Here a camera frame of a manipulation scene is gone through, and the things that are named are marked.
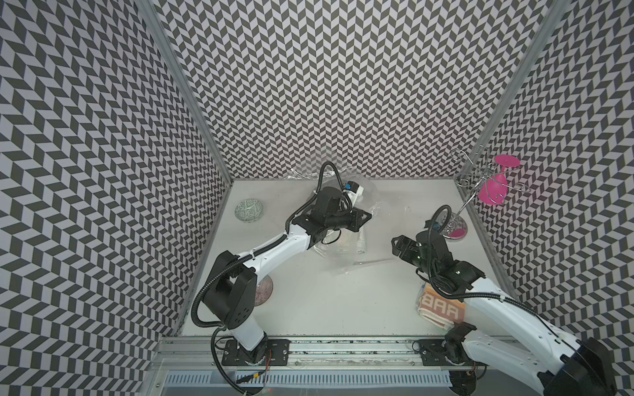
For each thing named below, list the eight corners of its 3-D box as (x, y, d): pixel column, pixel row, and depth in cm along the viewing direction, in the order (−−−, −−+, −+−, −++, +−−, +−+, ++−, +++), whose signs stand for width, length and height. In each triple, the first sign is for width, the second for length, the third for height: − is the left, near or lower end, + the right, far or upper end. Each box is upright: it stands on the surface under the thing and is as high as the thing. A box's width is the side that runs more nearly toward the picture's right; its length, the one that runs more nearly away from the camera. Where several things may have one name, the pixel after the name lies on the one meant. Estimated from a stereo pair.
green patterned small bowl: (234, 224, 103) (231, 219, 100) (240, 204, 110) (238, 199, 107) (260, 224, 103) (258, 219, 100) (264, 204, 110) (262, 199, 108)
